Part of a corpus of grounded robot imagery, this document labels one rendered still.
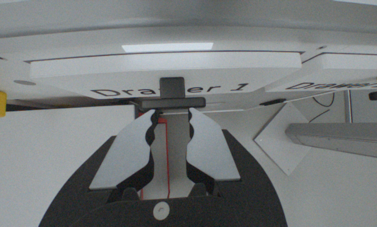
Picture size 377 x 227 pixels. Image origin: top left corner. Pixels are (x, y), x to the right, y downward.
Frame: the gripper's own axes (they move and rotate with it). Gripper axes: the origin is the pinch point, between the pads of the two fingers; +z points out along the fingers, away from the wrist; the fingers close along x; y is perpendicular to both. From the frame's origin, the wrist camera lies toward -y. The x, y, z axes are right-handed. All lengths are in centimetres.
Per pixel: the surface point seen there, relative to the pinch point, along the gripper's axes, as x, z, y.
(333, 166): 144, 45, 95
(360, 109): 167, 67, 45
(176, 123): -4, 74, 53
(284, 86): 18.5, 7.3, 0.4
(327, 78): 22.1, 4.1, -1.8
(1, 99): -29.4, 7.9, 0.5
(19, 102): -42.8, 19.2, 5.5
